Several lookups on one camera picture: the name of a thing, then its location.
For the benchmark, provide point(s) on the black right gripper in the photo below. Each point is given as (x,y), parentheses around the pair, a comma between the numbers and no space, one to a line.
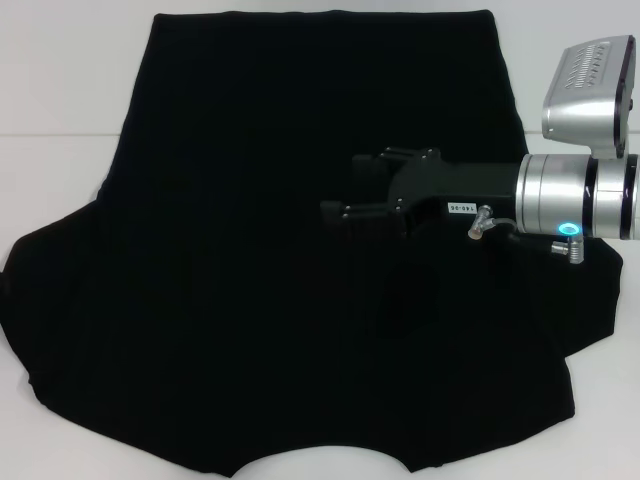
(450,190)

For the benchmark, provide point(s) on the black shirt with FREE print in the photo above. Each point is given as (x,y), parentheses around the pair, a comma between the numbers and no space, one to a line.
(225,225)

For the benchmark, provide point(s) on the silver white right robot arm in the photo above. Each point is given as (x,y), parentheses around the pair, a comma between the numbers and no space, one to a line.
(545,195)

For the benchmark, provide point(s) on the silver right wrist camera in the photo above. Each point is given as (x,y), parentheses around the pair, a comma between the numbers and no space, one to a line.
(580,100)

